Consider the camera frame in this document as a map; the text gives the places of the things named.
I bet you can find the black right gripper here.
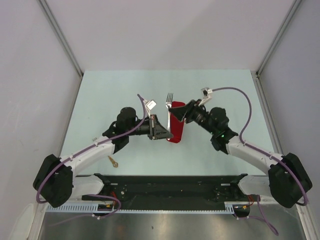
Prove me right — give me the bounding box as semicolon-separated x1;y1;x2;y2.
169;99;217;136

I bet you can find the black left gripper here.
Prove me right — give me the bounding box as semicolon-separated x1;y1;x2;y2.
126;114;173;140

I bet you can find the red satin napkin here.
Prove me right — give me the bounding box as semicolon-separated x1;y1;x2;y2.
166;101;186;144

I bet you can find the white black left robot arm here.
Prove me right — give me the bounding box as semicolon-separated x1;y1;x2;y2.
32;106;173;208

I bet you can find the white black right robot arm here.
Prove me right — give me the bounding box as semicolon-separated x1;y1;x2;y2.
169;100;313;209

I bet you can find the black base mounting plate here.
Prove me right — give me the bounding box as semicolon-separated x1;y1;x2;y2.
80;173;259;211

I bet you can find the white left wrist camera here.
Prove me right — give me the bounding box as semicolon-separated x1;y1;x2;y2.
144;99;157;117

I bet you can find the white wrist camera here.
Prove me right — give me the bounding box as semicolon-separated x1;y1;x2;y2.
199;87;213;106
144;99;157;117

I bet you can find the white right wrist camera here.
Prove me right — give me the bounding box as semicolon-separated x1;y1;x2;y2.
199;87;213;106

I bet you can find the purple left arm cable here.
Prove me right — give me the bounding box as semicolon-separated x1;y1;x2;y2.
36;93;152;221

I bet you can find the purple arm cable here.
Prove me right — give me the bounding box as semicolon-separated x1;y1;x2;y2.
36;93;152;221
212;86;309;236

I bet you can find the aluminium right side rail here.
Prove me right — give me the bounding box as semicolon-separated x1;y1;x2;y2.
250;71;285;154

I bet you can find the aluminium rail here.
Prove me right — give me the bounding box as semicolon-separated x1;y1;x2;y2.
250;71;285;154
34;182;307;205

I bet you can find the white slotted cable duct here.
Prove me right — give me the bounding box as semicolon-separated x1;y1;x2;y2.
46;202;235;215

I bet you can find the aluminium front rail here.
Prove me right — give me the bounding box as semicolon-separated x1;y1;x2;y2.
34;182;307;205

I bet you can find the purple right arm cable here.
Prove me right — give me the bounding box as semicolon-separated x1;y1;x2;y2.
212;86;309;236

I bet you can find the right aluminium frame post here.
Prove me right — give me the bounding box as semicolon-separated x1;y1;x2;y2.
255;0;305;77

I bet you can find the aluminium frame post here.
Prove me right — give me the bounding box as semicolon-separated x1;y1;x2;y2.
36;0;84;79
255;0;305;77

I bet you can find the left aluminium frame post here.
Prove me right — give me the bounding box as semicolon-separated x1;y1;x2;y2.
36;0;84;79

